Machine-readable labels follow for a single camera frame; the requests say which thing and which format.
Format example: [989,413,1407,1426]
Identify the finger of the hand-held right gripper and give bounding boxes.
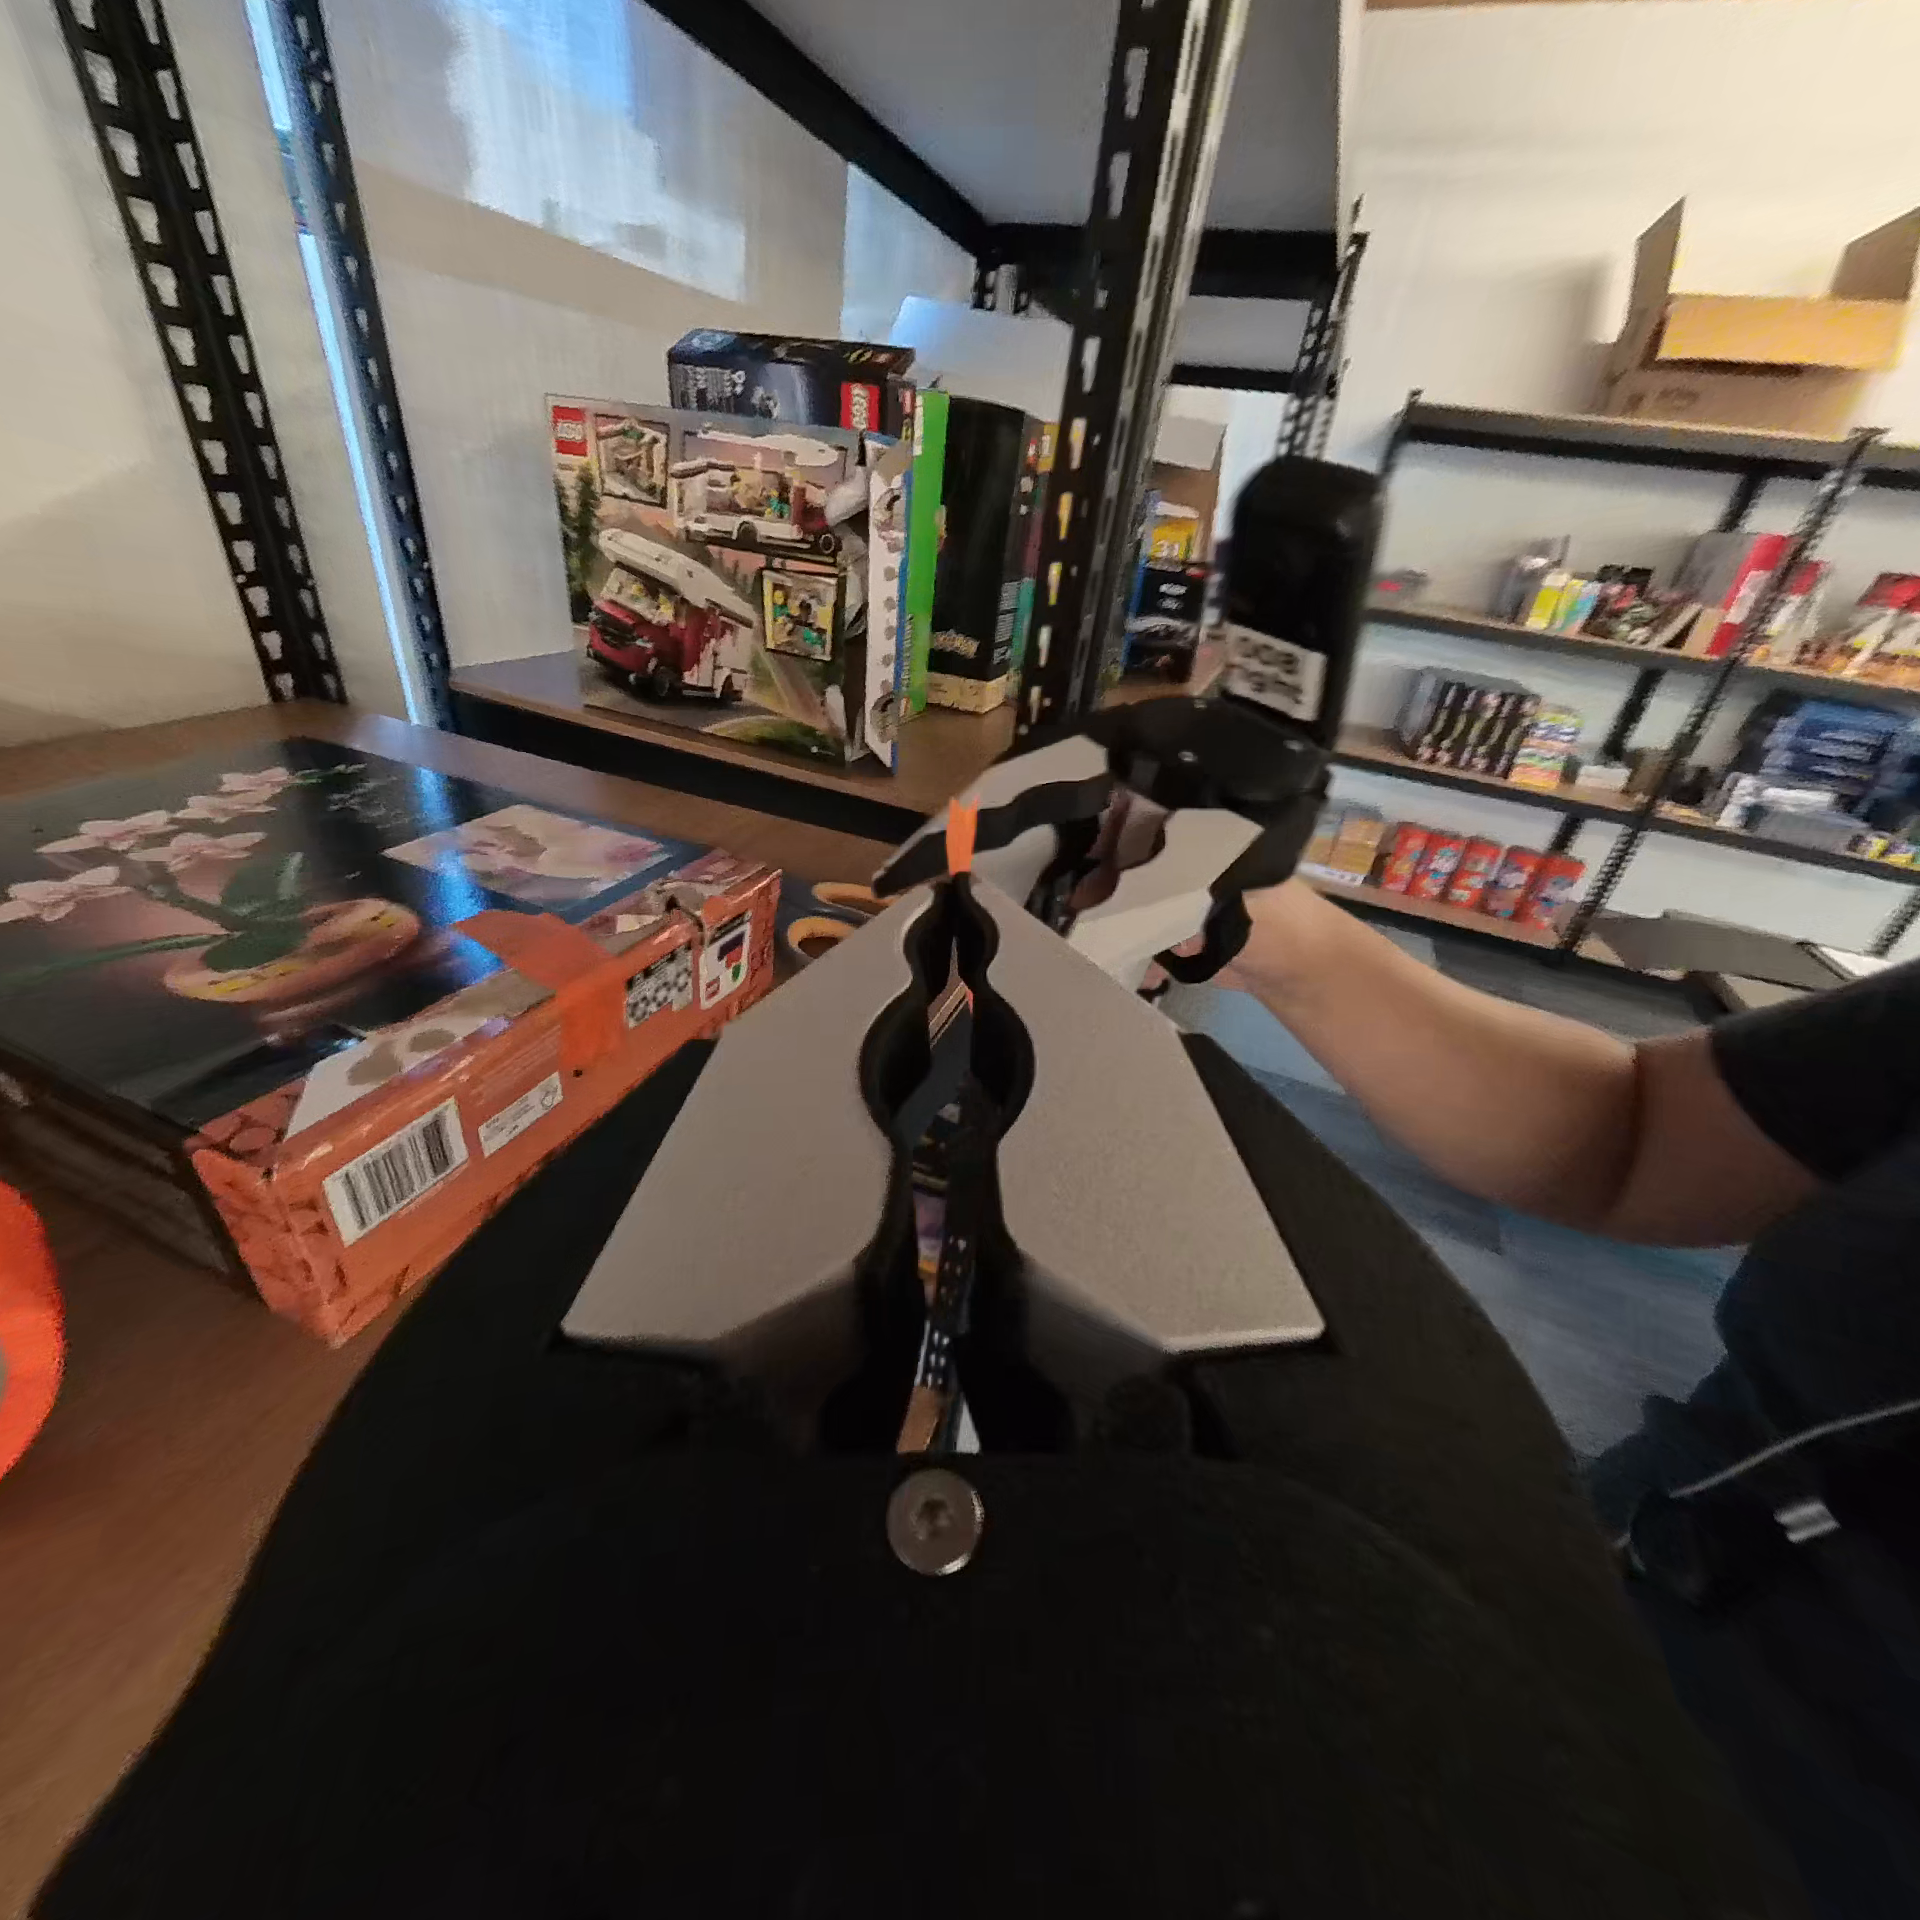
[976,734,1122,870]
[869,821,1083,921]

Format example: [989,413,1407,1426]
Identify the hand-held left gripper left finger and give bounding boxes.
[562,879,965,1443]

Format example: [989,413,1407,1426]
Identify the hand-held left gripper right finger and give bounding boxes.
[962,882,1328,1453]

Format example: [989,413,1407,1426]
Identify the person's right forearm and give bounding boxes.
[1245,879,1811,1249]

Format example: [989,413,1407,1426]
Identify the person's right hand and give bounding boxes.
[1100,794,1294,994]

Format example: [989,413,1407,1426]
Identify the wooden shelf board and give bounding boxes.
[448,642,1225,841]

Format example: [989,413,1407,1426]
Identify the grey orange scissors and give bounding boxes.
[786,875,896,965]

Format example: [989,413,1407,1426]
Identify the black toy set box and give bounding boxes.
[932,396,1039,715]

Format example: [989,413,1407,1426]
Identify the green toy set box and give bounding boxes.
[905,386,958,708]

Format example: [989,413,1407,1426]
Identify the black metal shelving rack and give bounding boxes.
[51,0,1373,759]

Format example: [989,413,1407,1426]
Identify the row of red packets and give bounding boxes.
[1376,821,1587,925]

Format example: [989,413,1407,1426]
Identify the background shelving unit with goods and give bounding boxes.
[1300,395,1920,969]

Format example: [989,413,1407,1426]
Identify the camper van toy set box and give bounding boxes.
[542,392,915,775]

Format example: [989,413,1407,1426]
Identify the dark toy set box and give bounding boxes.
[668,328,917,440]

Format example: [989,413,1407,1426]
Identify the open cardboard box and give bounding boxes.
[1587,200,1920,440]

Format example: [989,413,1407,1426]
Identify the flower print toy set box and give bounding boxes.
[0,734,786,1349]

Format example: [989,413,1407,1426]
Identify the orange tape roll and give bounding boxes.
[0,1181,74,1483]

